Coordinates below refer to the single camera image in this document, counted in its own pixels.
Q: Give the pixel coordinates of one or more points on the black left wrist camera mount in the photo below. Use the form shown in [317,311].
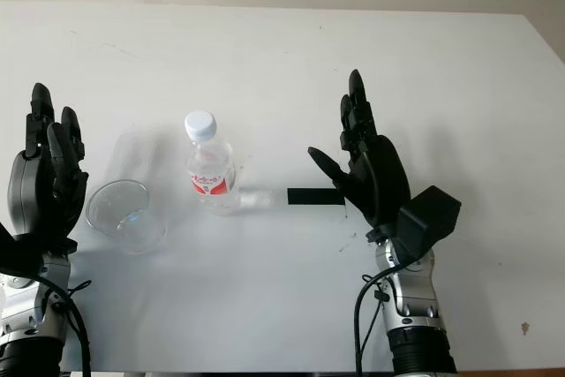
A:
[13,258]

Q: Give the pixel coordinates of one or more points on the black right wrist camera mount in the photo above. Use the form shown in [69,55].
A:
[428,218]

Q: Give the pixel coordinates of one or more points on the clear water bottle red label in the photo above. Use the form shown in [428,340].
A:
[212,174]

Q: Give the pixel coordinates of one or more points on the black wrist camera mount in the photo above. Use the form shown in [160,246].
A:
[13,258]
[428,218]

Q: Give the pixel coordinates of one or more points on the black tape strip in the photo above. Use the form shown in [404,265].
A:
[315,197]

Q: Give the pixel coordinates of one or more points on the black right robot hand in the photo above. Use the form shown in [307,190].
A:
[379,183]

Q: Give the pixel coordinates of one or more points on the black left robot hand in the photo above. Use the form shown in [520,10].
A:
[39,191]

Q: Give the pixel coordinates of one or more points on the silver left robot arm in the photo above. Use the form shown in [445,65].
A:
[54,270]

